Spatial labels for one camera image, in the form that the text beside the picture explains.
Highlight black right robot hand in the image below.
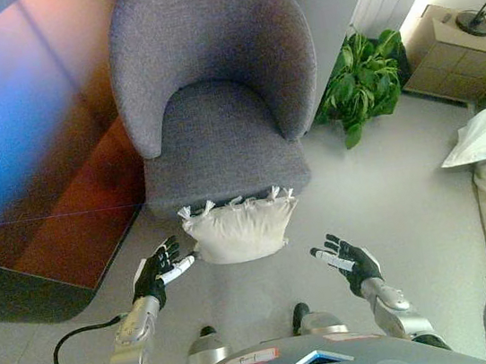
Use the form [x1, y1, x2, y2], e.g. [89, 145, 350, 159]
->
[307, 227, 387, 305]

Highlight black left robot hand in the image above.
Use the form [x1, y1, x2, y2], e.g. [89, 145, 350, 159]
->
[124, 232, 203, 314]

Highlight white tasselled throw pillow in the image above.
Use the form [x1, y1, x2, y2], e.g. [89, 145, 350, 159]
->
[175, 182, 307, 272]

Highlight grey fabric armchair sofa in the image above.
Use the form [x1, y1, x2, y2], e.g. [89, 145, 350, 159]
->
[100, 0, 336, 222]

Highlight silver right robot leg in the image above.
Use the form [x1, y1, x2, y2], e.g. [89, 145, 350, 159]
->
[298, 306, 350, 340]

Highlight silver robot leg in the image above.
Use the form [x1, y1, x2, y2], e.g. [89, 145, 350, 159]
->
[182, 331, 234, 364]
[298, 306, 350, 340]

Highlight black right robot foot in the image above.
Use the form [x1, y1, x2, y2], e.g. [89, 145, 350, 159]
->
[289, 301, 314, 337]

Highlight silver left robot leg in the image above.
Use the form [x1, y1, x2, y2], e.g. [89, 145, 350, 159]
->
[182, 331, 234, 364]

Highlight dark red wooden cabinet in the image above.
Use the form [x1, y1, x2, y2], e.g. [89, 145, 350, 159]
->
[0, 0, 172, 333]

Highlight green leafy potted plant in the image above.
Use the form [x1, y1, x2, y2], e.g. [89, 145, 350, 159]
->
[303, 26, 420, 155]

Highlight beige nightstand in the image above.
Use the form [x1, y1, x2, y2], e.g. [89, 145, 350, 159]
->
[390, 0, 486, 117]

